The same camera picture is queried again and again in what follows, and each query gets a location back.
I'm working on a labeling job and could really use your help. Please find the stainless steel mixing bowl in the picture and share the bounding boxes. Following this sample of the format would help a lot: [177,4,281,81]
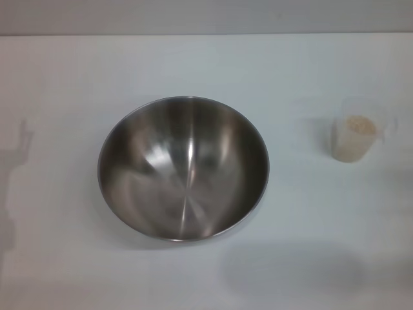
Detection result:
[97,95,270,243]

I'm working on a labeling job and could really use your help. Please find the clear plastic measuring cup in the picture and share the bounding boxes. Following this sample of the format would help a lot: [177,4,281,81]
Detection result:
[332,98,399,163]

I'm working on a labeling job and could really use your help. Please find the white rice grains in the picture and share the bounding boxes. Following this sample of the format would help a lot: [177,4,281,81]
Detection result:
[335,114,378,161]

